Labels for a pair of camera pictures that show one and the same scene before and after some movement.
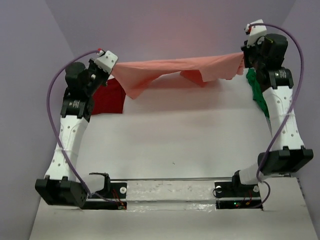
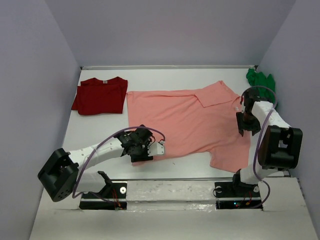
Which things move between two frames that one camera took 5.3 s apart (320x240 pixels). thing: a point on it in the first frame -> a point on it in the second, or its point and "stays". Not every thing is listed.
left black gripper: (92, 65) -> (144, 157)
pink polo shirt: (135, 75) -> (192, 121)
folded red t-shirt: (110, 99) stays
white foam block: (169, 191) stays
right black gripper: (259, 44) -> (255, 127)
